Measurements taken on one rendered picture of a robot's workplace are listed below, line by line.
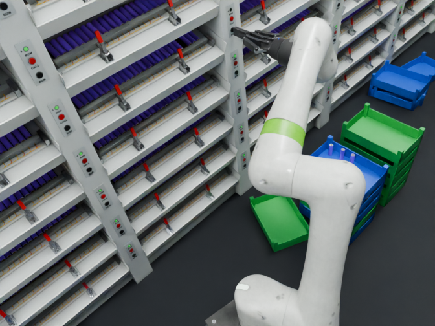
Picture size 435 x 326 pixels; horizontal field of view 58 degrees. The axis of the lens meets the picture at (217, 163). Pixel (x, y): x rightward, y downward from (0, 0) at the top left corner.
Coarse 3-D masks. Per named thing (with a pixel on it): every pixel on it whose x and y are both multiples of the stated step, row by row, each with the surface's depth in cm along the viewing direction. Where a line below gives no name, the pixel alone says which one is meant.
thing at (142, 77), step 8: (200, 40) 148; (184, 48) 145; (192, 48) 145; (200, 48) 147; (176, 56) 142; (160, 64) 140; (168, 64) 142; (144, 72) 137; (152, 72) 138; (128, 80) 134; (136, 80) 135; (120, 88) 132; (128, 88) 134; (104, 96) 130; (112, 96) 131; (88, 104) 128; (96, 104) 128; (104, 104) 130; (80, 112) 126; (88, 112) 128; (96, 112) 128
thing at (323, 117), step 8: (320, 0) 188; (328, 0) 185; (336, 0) 185; (328, 8) 188; (336, 16) 192; (336, 48) 208; (320, 96) 226; (328, 104) 234; (328, 112) 240; (320, 120) 238; (328, 120) 246
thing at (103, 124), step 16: (208, 32) 149; (224, 48) 148; (176, 64) 144; (192, 64) 145; (208, 64) 147; (144, 80) 138; (160, 80) 139; (176, 80) 140; (192, 80) 147; (144, 96) 135; (160, 96) 138; (112, 112) 130; (128, 112) 131; (96, 128) 126; (112, 128) 130
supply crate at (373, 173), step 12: (324, 144) 182; (336, 144) 182; (312, 156) 179; (324, 156) 183; (336, 156) 182; (348, 156) 180; (360, 156) 174; (360, 168) 176; (372, 168) 173; (384, 168) 166; (372, 180) 170
